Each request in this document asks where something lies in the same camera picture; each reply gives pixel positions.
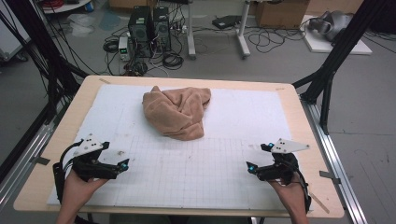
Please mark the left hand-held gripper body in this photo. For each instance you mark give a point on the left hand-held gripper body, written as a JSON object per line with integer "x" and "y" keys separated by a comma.
{"x": 90, "y": 165}

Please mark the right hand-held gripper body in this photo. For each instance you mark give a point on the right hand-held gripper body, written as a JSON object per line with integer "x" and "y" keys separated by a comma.
{"x": 280, "y": 169}

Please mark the tan towel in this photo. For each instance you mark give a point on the tan towel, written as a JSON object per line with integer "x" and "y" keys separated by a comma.
{"x": 177, "y": 112}

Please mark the person's left hand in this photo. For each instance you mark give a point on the person's left hand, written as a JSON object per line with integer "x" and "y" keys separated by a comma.
{"x": 77, "y": 189}

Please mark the person's right hand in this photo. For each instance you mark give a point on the person's right hand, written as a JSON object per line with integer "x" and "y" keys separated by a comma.
{"x": 294, "y": 196}

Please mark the black tape piece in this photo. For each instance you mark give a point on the black tape piece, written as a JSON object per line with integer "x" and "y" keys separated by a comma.
{"x": 42, "y": 160}

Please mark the white grid mat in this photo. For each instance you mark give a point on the white grid mat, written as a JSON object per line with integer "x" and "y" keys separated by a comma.
{"x": 202, "y": 177}

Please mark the long beige tape strip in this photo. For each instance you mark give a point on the long beige tape strip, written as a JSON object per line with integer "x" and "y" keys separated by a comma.
{"x": 320, "y": 203}

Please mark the short beige tape piece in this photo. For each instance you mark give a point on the short beige tape piece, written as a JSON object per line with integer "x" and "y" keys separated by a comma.
{"x": 104, "y": 81}

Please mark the power supply with green display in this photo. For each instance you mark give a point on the power supply with green display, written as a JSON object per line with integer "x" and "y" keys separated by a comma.
{"x": 124, "y": 49}

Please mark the white floor board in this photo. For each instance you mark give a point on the white floor board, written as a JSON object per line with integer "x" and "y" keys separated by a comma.
{"x": 320, "y": 46}

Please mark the white stand leg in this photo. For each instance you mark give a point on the white stand leg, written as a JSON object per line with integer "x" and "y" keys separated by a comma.
{"x": 191, "y": 31}
{"x": 243, "y": 31}

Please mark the large black computer tower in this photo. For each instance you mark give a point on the large black computer tower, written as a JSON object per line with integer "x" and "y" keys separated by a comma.
{"x": 140, "y": 31}

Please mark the clear plastic sheet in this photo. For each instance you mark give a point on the clear plastic sheet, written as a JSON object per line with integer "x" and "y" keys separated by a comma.
{"x": 81, "y": 25}

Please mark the slim black computer tower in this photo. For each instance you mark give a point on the slim black computer tower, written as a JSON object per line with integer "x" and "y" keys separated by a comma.
{"x": 162, "y": 29}

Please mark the flat black box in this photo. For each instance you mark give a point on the flat black box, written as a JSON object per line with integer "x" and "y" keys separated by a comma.
{"x": 226, "y": 21}

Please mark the large cardboard box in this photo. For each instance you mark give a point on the large cardboard box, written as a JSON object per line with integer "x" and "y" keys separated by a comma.
{"x": 280, "y": 14}

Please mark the blue tape roll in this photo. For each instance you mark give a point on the blue tape roll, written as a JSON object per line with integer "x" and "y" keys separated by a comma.
{"x": 89, "y": 6}

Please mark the grey headset device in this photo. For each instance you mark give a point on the grey headset device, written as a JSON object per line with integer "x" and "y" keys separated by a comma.
{"x": 333, "y": 23}

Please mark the round white table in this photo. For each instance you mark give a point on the round white table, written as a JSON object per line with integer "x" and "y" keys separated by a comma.
{"x": 65, "y": 7}

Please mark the low cardboard box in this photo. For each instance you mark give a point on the low cardboard box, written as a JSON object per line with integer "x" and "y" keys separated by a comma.
{"x": 130, "y": 3}

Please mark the aluminium rail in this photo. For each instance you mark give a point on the aluminium rail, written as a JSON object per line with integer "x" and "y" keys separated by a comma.
{"x": 336, "y": 168}
{"x": 28, "y": 152}

